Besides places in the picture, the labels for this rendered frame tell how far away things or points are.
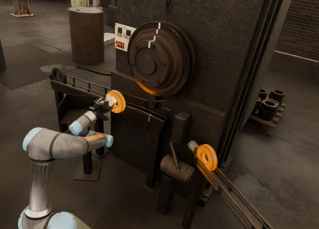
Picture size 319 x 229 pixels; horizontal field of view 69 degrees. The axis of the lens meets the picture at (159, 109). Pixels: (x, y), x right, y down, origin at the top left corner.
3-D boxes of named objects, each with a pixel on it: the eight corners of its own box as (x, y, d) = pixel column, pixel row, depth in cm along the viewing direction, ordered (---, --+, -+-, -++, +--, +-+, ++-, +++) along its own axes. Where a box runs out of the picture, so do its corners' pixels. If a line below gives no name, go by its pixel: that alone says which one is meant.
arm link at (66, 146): (79, 140, 96) (115, 132, 144) (55, 133, 97) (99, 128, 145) (73, 167, 96) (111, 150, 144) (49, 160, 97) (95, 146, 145)
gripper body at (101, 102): (109, 99, 143) (95, 111, 136) (111, 109, 148) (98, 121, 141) (100, 95, 146) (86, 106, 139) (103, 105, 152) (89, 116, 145)
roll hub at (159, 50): (133, 77, 156) (135, 34, 141) (168, 90, 144) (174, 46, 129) (127, 79, 151) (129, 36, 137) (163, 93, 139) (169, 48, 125)
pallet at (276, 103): (186, 101, 340) (192, 73, 317) (210, 85, 399) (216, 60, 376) (270, 137, 285) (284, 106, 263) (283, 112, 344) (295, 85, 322)
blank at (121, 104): (107, 87, 156) (104, 88, 154) (125, 92, 149) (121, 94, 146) (109, 108, 163) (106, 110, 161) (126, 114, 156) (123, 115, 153)
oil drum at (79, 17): (89, 52, 475) (87, 5, 429) (111, 59, 449) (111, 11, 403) (65, 58, 431) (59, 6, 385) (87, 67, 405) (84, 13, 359)
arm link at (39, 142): (43, 246, 108) (52, 137, 96) (14, 237, 109) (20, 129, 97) (58, 228, 119) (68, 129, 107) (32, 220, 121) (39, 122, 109)
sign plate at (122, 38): (116, 47, 179) (117, 22, 170) (143, 56, 168) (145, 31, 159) (114, 47, 178) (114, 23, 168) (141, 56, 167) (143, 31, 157)
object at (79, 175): (74, 162, 214) (66, 93, 177) (102, 164, 216) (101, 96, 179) (67, 179, 197) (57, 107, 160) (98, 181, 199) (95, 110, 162)
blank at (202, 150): (203, 168, 143) (199, 169, 141) (199, 143, 143) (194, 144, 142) (220, 172, 129) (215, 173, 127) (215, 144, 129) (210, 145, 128)
